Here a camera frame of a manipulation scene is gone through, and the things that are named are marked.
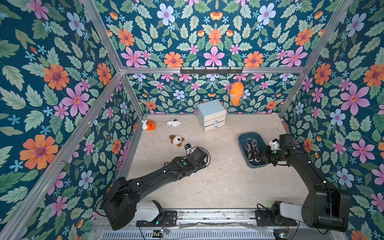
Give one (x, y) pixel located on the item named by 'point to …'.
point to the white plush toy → (174, 122)
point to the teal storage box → (261, 139)
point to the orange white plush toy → (148, 125)
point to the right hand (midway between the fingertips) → (258, 153)
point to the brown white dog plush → (176, 139)
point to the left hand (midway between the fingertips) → (205, 161)
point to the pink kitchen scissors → (253, 154)
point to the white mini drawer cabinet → (211, 115)
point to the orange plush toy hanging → (236, 92)
